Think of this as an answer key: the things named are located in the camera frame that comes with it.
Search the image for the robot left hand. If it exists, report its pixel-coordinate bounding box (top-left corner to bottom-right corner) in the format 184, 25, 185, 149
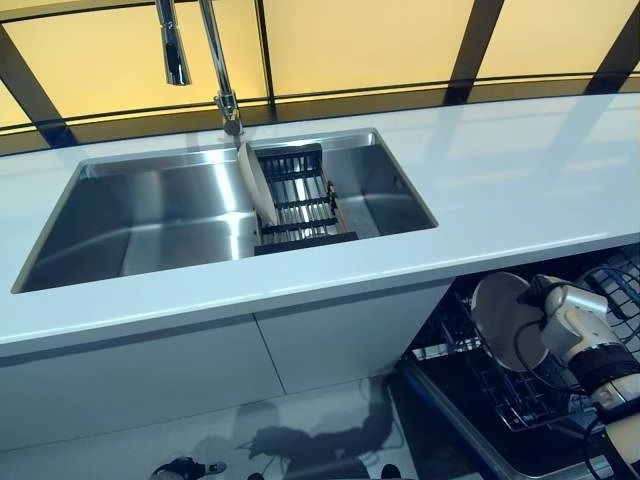
151, 455, 229, 480

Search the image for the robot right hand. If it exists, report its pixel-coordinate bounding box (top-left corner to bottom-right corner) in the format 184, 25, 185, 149
521, 273, 624, 360

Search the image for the white round plate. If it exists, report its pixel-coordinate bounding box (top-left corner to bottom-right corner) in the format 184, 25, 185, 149
471, 272, 551, 374
237, 141, 280, 227

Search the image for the grey grid dishwasher basket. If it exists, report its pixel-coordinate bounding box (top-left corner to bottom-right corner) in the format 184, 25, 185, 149
574, 247, 640, 349

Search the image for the white glossy cabinet door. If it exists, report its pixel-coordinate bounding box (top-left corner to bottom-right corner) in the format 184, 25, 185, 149
0, 310, 287, 454
253, 277, 455, 397

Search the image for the black roll-up sink rack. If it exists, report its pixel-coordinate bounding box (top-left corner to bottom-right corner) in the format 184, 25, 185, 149
247, 143, 360, 257

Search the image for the stainless steel sink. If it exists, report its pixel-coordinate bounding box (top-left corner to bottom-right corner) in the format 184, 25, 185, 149
10, 127, 440, 295

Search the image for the chrome pull-out faucet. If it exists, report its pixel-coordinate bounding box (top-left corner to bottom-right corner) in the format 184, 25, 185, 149
155, 0, 245, 139

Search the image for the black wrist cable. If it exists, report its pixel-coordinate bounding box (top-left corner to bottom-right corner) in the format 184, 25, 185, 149
513, 294, 640, 480

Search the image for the black wire dishwasher rack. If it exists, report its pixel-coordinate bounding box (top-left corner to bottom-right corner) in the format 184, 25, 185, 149
412, 284, 640, 435

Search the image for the yellow window with dark frame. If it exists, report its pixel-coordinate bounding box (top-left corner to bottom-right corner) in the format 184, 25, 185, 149
0, 0, 640, 151

